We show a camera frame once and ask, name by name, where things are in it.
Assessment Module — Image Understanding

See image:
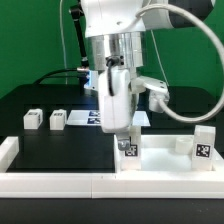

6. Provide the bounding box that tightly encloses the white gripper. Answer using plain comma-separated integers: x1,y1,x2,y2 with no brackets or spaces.
98,67,136,151

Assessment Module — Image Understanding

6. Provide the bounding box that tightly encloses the white square table top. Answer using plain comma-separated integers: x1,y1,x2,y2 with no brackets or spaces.
114,135,224,172

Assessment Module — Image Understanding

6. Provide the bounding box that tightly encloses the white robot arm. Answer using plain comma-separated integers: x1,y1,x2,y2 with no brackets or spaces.
81,0,216,151

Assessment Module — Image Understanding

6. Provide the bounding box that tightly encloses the white sheet with AprilTags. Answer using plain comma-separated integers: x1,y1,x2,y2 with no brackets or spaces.
67,110,150,127

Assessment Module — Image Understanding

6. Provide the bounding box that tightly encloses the white U-shaped obstacle fence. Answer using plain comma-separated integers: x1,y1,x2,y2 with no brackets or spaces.
0,137,224,198

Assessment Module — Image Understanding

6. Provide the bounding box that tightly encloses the black cable bundle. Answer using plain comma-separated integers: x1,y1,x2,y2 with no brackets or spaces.
32,67,90,85

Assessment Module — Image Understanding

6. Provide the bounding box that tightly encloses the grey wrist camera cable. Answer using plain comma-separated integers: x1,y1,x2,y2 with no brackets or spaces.
134,3,224,124

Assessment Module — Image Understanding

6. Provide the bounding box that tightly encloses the white hanging cable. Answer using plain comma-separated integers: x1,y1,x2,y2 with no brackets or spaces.
59,0,69,86

